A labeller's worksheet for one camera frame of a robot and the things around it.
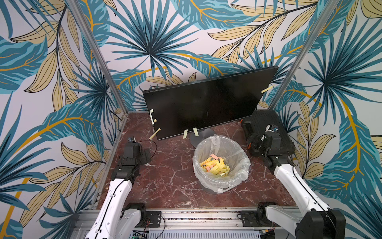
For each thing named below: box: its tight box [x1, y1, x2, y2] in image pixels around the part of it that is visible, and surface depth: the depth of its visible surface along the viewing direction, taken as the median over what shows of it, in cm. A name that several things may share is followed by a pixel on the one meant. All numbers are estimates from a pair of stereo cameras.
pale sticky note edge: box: [149, 108, 155, 126], surface depth 63 cm
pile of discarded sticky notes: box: [199, 153, 231, 176], surface depth 87 cm
